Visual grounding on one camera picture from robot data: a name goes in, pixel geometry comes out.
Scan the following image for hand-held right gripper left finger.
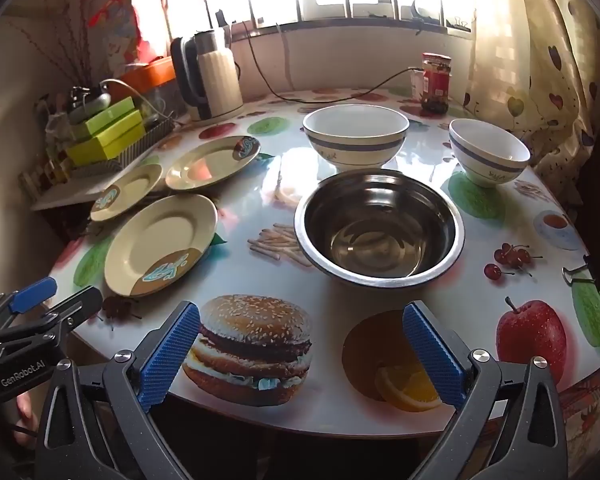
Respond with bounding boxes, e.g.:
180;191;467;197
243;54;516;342
35;301;201;480

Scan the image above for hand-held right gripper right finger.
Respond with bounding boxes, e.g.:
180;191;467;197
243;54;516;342
402;301;568;480

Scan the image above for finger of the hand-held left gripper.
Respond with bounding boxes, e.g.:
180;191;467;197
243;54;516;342
0;276;59;333
0;285;104;346

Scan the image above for large cream plate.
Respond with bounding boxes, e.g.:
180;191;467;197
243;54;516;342
104;193;219;298

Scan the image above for small cream plate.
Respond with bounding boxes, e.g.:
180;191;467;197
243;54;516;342
89;163;165;223

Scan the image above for medium cream plate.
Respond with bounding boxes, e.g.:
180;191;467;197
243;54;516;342
165;136;262;192

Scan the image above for small white blue-banded bowl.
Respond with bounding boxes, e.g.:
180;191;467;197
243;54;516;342
448;118;532;188

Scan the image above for large white blue-banded bowl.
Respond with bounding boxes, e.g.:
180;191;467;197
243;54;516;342
302;104;411;173

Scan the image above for white shelf board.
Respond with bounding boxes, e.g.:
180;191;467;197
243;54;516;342
30;160;131;211

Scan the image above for large green box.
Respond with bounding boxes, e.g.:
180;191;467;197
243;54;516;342
65;110;147;166

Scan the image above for red patterned cloth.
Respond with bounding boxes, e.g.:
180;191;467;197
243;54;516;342
560;375;600;461

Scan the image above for black binder clip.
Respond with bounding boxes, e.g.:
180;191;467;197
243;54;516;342
561;255;600;291

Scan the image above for striped grey tray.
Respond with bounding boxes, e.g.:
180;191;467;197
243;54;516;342
70;117;176;176

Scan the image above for food-printed table cover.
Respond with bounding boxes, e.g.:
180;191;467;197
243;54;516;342
47;87;600;436

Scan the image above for small green box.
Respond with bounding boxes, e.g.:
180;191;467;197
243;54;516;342
82;97;137;136

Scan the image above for orange box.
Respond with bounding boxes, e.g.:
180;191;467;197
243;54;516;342
120;55;177;91

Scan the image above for dried branches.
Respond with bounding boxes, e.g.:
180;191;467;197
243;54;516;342
10;0;101;91

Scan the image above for cream electric kettle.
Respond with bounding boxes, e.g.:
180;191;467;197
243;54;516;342
170;28;245;122

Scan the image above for red-labelled glass jar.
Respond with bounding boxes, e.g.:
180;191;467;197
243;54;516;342
421;52;453;115

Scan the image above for colourful printed bag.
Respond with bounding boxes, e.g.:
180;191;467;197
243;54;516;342
100;0;146;71

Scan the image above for heart-patterned cream curtain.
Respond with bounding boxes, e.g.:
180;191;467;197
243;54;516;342
462;0;600;206

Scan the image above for black power cable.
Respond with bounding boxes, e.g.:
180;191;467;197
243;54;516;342
240;20;423;106

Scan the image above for white cable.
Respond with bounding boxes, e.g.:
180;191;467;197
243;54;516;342
274;24;293;92

